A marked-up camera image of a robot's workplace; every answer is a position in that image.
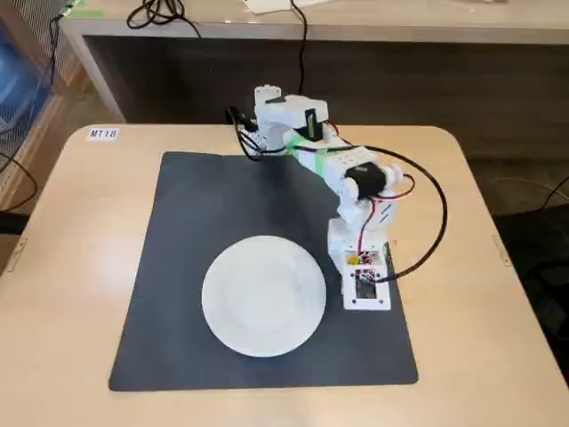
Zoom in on red servo wires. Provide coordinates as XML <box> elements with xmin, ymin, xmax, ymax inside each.
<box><xmin>355</xmin><ymin>173</ymin><xmax>417</xmax><ymax>269</ymax></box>

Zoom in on coiled black cable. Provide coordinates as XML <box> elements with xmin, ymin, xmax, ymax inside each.
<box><xmin>126</xmin><ymin>0</ymin><xmax>204</xmax><ymax>39</ymax></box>

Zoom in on black camera cable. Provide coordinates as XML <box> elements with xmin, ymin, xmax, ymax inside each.
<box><xmin>341</xmin><ymin>144</ymin><xmax>448</xmax><ymax>284</ymax></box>

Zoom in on beige office desk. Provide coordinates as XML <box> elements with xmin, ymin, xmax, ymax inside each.
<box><xmin>57</xmin><ymin>0</ymin><xmax>569</xmax><ymax>126</ymax></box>

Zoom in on thin black hanging cable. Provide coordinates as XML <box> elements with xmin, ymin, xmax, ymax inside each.
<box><xmin>45</xmin><ymin>3</ymin><xmax>77</xmax><ymax>91</ymax></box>

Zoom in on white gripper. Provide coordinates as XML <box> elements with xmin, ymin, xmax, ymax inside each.
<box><xmin>327</xmin><ymin>197</ymin><xmax>405</xmax><ymax>309</ymax></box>

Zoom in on white MT18 label sticker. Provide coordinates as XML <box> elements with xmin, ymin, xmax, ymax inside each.
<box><xmin>85</xmin><ymin>127</ymin><xmax>121</xmax><ymax>143</ymax></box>

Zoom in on black looped cable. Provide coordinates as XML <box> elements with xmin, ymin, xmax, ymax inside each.
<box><xmin>0</xmin><ymin>152</ymin><xmax>38</xmax><ymax>212</ymax></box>

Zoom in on black base plug cable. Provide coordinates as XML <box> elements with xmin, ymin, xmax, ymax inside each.
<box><xmin>225</xmin><ymin>105</ymin><xmax>295</xmax><ymax>159</ymax></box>

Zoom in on thin black curved cable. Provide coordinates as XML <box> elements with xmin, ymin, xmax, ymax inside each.
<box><xmin>543</xmin><ymin>174</ymin><xmax>569</xmax><ymax>210</ymax></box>

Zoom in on pale table edge sticker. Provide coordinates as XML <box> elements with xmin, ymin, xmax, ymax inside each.
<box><xmin>5</xmin><ymin>238</ymin><xmax>29</xmax><ymax>274</ymax></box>
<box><xmin>492</xmin><ymin>234</ymin><xmax>510</xmax><ymax>266</ymax></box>

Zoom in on blue plastic container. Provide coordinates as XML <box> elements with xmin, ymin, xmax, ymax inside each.
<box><xmin>0</xmin><ymin>17</ymin><xmax>55</xmax><ymax>133</ymax></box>

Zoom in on white paper sheet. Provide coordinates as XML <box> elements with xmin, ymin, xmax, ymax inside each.
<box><xmin>242</xmin><ymin>0</ymin><xmax>340</xmax><ymax>15</ymax></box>

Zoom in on dark grey square mat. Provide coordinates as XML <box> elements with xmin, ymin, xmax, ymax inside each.
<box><xmin>108</xmin><ymin>150</ymin><xmax>420</xmax><ymax>393</ymax></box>

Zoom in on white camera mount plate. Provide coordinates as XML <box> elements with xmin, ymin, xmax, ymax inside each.
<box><xmin>341</xmin><ymin>248</ymin><xmax>394</xmax><ymax>311</ymax></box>

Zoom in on black power cable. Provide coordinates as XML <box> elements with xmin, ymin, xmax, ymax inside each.
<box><xmin>290</xmin><ymin>0</ymin><xmax>309</xmax><ymax>97</ymax></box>

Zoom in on black flat bar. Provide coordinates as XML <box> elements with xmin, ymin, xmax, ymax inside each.
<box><xmin>0</xmin><ymin>211</ymin><xmax>29</xmax><ymax>236</ymax></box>

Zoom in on white round dish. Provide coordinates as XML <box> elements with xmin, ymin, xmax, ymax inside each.
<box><xmin>201</xmin><ymin>234</ymin><xmax>329</xmax><ymax>359</ymax></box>

